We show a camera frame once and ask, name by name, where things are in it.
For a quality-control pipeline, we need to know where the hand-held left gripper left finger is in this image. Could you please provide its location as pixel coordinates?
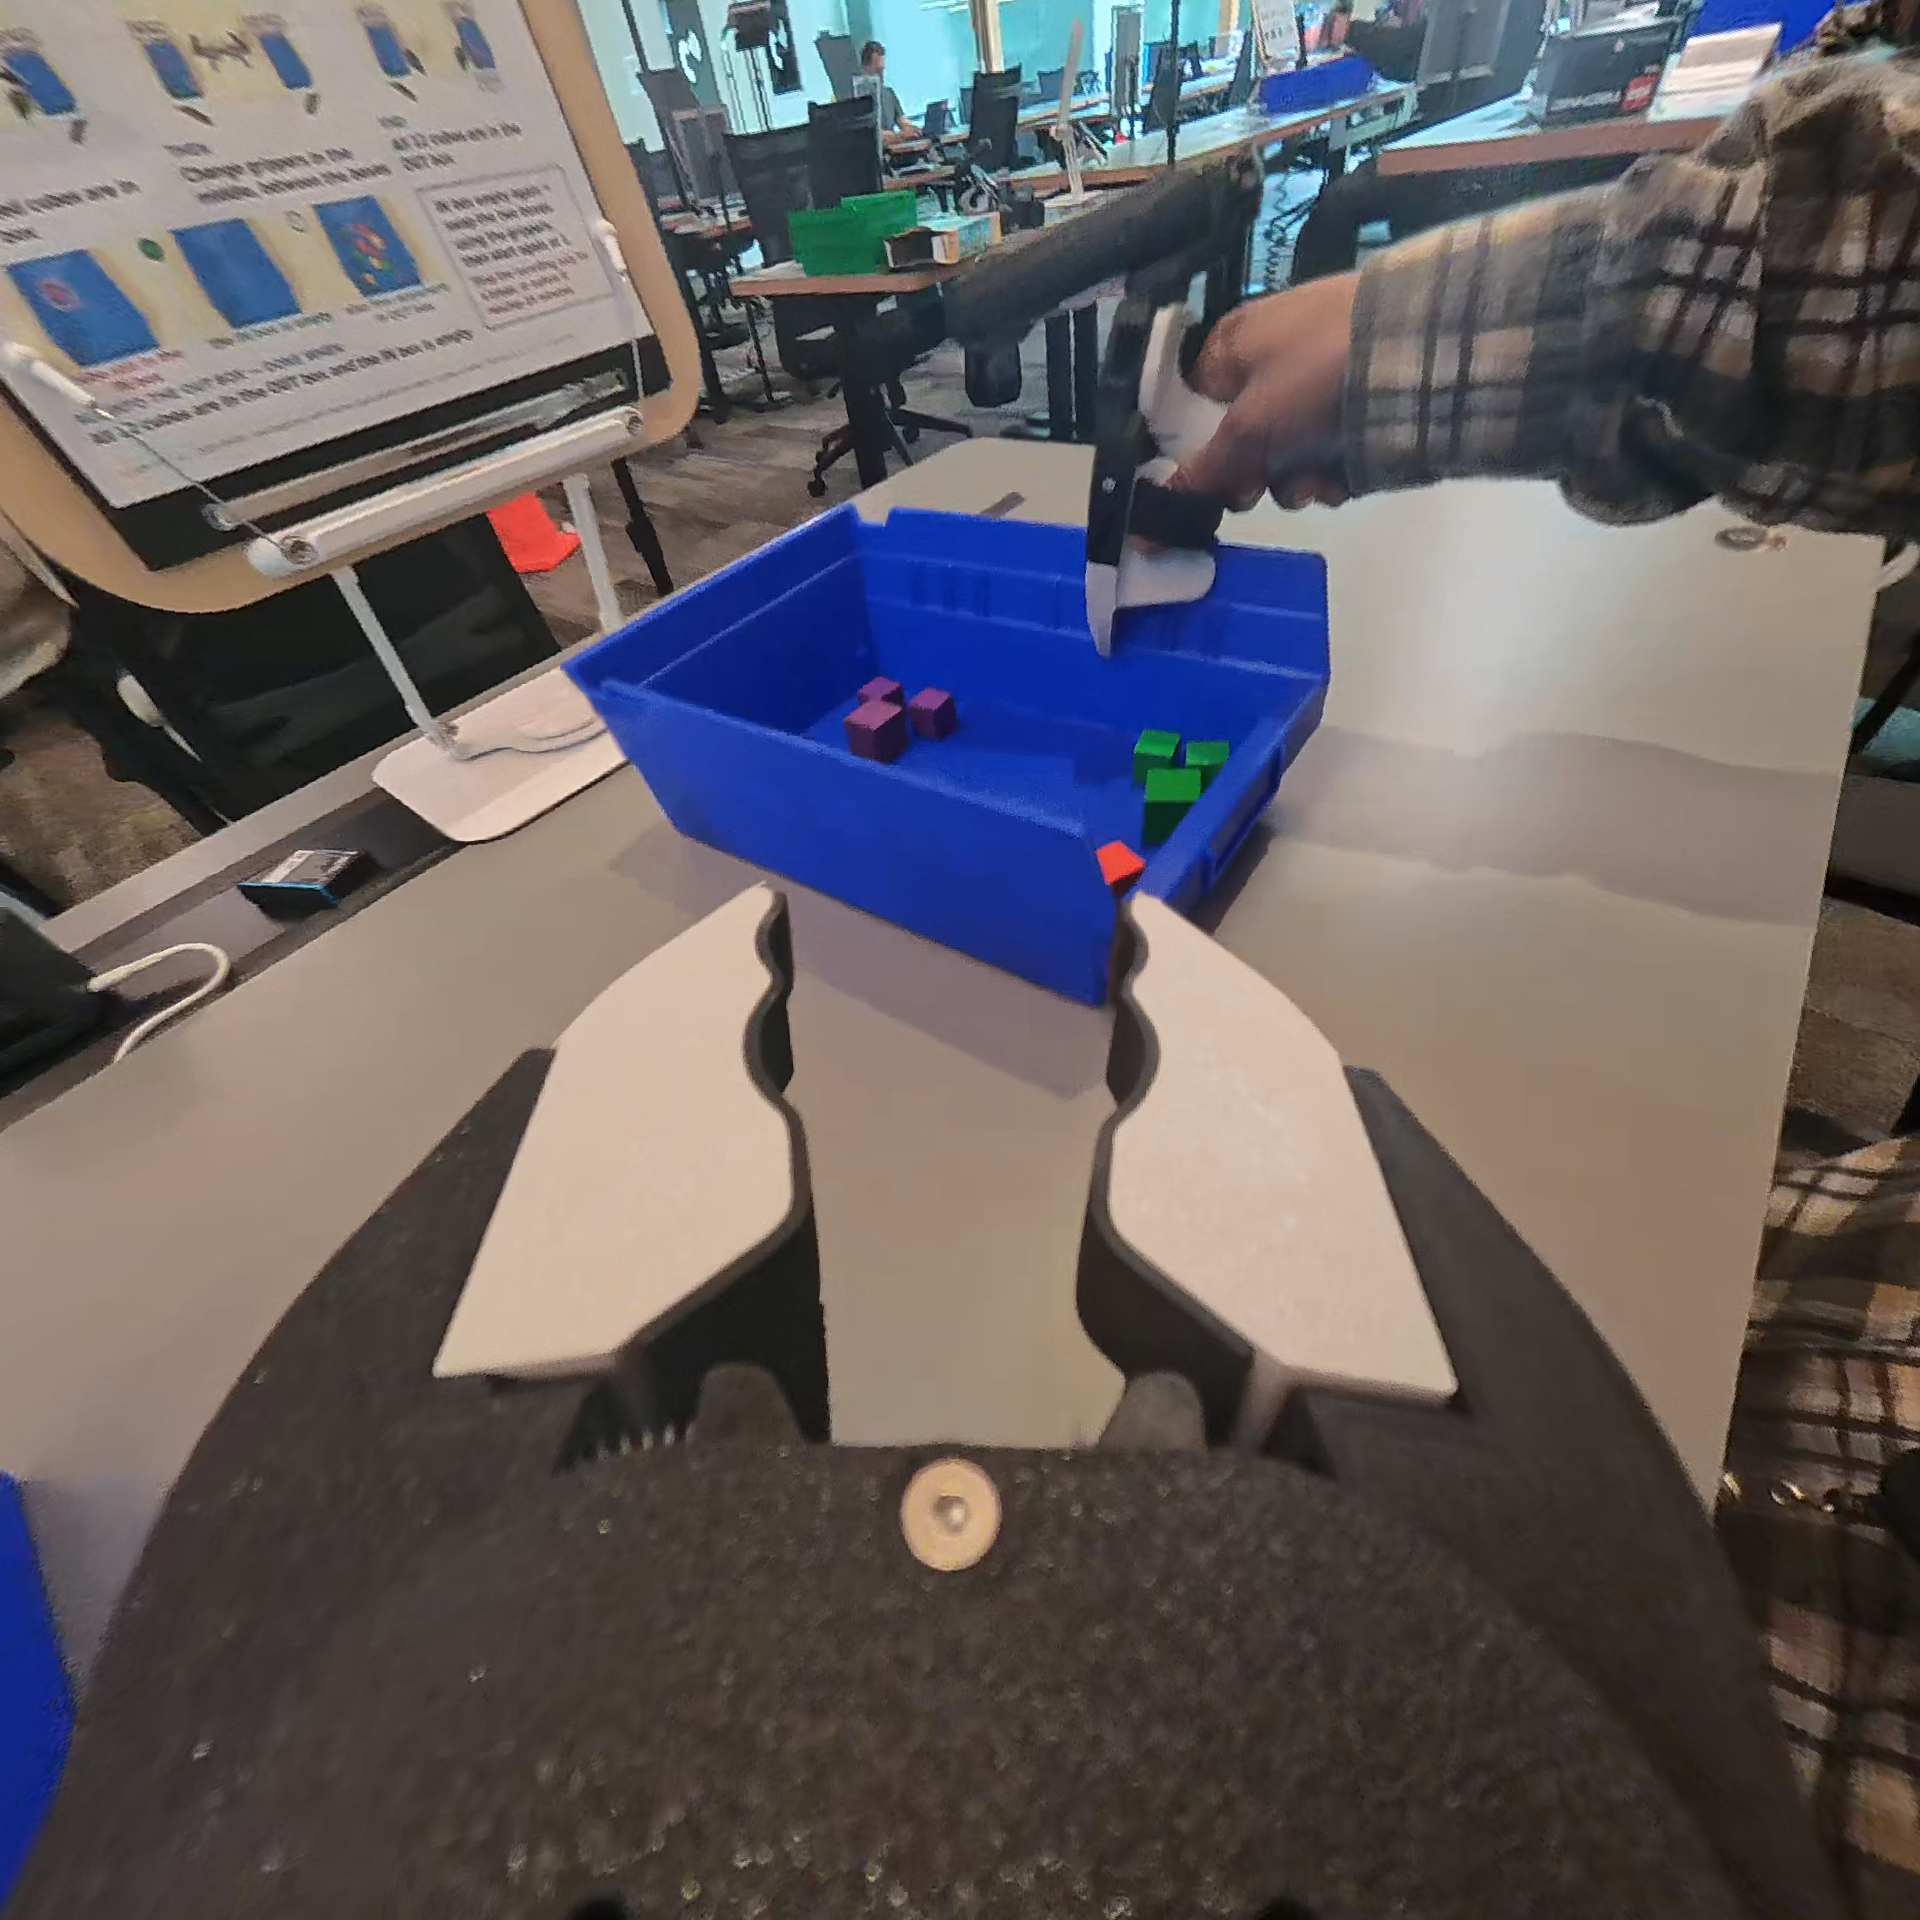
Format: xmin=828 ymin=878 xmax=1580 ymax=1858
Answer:
xmin=433 ymin=885 xmax=830 ymax=1378

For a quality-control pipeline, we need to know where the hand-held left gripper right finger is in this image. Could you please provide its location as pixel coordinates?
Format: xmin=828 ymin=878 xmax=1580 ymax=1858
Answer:
xmin=1073 ymin=894 xmax=1461 ymax=1453

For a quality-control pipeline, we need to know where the person's right forearm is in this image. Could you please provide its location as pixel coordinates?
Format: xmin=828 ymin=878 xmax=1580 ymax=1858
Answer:
xmin=1340 ymin=45 xmax=1920 ymax=543

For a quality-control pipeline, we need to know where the person's right hand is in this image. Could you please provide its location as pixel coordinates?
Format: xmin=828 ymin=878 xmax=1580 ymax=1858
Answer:
xmin=1174 ymin=269 xmax=1365 ymax=514

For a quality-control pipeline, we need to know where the green plastic crate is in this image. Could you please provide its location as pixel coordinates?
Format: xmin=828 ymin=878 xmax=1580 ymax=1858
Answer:
xmin=785 ymin=190 xmax=920 ymax=277

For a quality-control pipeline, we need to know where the wooden desk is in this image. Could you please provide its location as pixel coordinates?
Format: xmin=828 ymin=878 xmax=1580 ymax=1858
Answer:
xmin=1372 ymin=106 xmax=1728 ymax=186
xmin=729 ymin=223 xmax=1081 ymax=495

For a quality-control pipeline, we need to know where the black office chair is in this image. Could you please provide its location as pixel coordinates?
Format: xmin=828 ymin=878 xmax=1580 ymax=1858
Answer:
xmin=724 ymin=96 xmax=976 ymax=500

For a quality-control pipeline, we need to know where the small black blue-edged device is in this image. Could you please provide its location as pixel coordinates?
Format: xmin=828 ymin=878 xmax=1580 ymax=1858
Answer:
xmin=239 ymin=848 xmax=366 ymax=917

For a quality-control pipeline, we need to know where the black cardboard box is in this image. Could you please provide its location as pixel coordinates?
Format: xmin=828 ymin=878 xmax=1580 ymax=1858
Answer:
xmin=1536 ymin=22 xmax=1673 ymax=120

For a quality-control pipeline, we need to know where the orange traffic cone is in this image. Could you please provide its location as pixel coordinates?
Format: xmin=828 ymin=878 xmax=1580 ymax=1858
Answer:
xmin=487 ymin=495 xmax=582 ymax=575

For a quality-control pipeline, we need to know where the person's plaid shirt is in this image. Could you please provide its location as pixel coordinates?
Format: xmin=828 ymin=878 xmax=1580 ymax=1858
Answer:
xmin=1717 ymin=1132 xmax=1920 ymax=1920

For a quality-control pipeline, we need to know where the black round device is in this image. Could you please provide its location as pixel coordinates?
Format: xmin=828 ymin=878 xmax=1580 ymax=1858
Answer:
xmin=0 ymin=908 xmax=110 ymax=1098

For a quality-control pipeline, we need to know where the wood-framed instruction board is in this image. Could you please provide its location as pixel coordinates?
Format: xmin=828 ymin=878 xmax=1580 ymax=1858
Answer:
xmin=0 ymin=0 xmax=703 ymax=614

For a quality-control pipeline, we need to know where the white cable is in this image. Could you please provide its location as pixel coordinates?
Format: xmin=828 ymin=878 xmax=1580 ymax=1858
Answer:
xmin=88 ymin=941 xmax=233 ymax=1068

